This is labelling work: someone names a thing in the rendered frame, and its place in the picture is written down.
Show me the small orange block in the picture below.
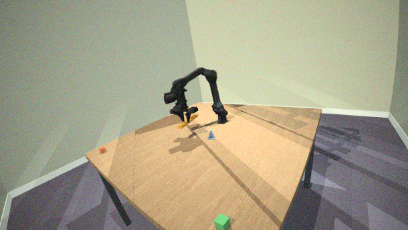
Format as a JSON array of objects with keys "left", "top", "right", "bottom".
[{"left": 99, "top": 147, "right": 106, "bottom": 154}]

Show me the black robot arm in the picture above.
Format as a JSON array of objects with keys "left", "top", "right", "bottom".
[{"left": 164, "top": 68, "right": 229, "bottom": 124}]

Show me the green cube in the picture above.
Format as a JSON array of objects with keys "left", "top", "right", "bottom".
[{"left": 214, "top": 214, "right": 230, "bottom": 230}]

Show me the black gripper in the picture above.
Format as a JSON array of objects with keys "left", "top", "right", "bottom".
[{"left": 170, "top": 99, "right": 198, "bottom": 123}]

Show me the orange bar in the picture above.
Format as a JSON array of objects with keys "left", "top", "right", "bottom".
[{"left": 177, "top": 114, "right": 198, "bottom": 129}]

